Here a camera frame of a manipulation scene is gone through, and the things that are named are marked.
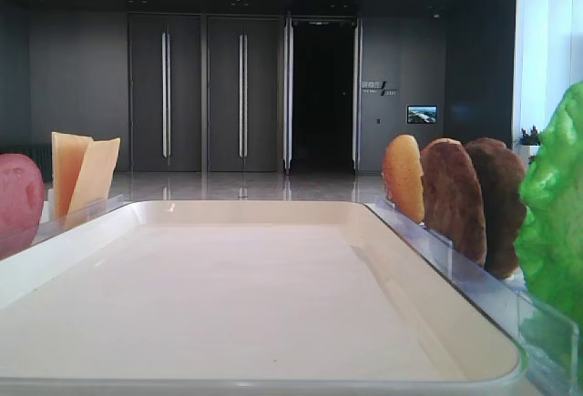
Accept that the clear acrylic right rack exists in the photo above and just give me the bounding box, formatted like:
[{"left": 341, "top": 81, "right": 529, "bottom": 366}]
[{"left": 367, "top": 197, "right": 582, "bottom": 395}]

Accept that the wall display screen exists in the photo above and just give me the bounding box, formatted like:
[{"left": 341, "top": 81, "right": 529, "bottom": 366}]
[{"left": 406, "top": 106, "right": 437, "bottom": 125}]

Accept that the golden bun half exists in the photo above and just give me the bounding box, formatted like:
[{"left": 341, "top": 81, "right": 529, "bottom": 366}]
[{"left": 382, "top": 135, "right": 424, "bottom": 223}]

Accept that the dark brown meat patty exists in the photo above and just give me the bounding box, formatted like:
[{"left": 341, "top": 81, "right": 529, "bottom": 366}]
[{"left": 465, "top": 137, "right": 526, "bottom": 279}]

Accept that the dark double door left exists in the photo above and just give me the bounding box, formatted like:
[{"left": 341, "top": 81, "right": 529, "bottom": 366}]
[{"left": 128, "top": 15, "right": 202, "bottom": 172}]

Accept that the yellow cheese slice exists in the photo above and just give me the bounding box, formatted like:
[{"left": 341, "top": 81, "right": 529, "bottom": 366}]
[{"left": 67, "top": 137, "right": 120, "bottom": 214}]

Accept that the orange cheese slice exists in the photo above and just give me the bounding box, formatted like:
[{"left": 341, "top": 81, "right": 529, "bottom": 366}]
[{"left": 51, "top": 132, "right": 93, "bottom": 218}]

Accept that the clear acrylic rack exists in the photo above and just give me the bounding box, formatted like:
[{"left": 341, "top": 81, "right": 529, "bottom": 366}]
[
  {"left": 31, "top": 188, "right": 129, "bottom": 246},
  {"left": 367, "top": 197, "right": 582, "bottom": 395}
]

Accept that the clear acrylic left rack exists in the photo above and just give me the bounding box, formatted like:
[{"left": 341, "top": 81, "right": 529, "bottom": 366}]
[{"left": 31, "top": 188, "right": 129, "bottom": 246}]

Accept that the cream rectangular tray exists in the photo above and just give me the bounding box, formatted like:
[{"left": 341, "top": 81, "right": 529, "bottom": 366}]
[{"left": 1, "top": 201, "right": 526, "bottom": 395}]

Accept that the red tomato slice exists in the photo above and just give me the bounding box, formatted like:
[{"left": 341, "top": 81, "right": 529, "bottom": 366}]
[{"left": 1, "top": 154, "right": 46, "bottom": 259}]

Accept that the dark double door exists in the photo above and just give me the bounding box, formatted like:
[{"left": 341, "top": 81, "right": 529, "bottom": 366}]
[
  {"left": 208, "top": 17, "right": 279, "bottom": 172},
  {"left": 128, "top": 15, "right": 202, "bottom": 172}
]

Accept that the green lettuce leaf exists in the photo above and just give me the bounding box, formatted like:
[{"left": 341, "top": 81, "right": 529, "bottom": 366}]
[{"left": 514, "top": 82, "right": 583, "bottom": 324}]

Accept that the dark double door middle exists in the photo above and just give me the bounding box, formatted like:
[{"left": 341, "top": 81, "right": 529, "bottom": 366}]
[{"left": 208, "top": 17, "right": 279, "bottom": 172}]

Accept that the potted plant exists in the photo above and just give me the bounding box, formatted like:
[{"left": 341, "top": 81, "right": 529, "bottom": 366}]
[{"left": 518, "top": 126, "right": 541, "bottom": 147}]

